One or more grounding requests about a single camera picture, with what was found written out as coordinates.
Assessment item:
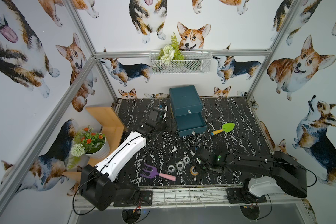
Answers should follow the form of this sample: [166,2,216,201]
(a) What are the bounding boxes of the teal drawer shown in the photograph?
[175,113,207,137]

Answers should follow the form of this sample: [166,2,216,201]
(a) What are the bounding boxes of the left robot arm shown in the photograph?
[77,104,168,211]

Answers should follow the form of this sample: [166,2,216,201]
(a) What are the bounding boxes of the green fern white flowers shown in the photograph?
[157,33,185,65]

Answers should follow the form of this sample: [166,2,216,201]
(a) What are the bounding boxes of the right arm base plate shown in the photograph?
[226,188,267,204]

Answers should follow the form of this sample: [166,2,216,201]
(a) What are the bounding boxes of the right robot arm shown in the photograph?
[195,148,307,198]

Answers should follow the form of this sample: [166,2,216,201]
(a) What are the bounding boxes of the white wire wall basket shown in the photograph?
[149,49,212,74]

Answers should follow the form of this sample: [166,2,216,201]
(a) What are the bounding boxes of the potted red flower plant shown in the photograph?
[70,126,110,161]

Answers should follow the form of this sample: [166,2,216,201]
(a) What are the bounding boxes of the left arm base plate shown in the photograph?
[113,190,153,207]

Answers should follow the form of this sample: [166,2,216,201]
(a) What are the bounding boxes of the orange tape roll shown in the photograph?
[190,166,199,176]

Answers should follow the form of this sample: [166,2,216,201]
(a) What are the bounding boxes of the clear white tape roll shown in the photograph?
[168,165,175,173]
[176,161,185,170]
[183,156,190,164]

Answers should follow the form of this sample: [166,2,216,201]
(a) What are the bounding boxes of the teal drawer cabinet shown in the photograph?
[169,85,203,117]

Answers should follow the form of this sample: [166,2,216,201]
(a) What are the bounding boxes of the green toy trowel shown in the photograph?
[211,123,235,136]

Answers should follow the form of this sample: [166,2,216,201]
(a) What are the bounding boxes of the wooden corner shelf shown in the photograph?
[62,106,128,183]

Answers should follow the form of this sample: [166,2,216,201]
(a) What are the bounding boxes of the purple pink toy rake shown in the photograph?
[141,163,176,182]

